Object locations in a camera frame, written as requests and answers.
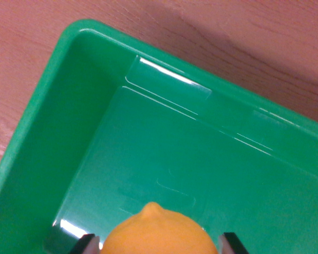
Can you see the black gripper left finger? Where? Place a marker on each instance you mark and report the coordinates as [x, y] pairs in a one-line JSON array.
[[86, 244]]

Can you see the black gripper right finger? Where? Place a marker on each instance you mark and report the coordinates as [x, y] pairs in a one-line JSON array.
[[231, 244]]

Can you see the yellow lemon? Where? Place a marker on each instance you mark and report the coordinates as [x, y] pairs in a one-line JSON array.
[[159, 232]]

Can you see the green plastic bin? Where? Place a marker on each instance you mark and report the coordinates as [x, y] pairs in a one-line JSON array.
[[175, 145]]

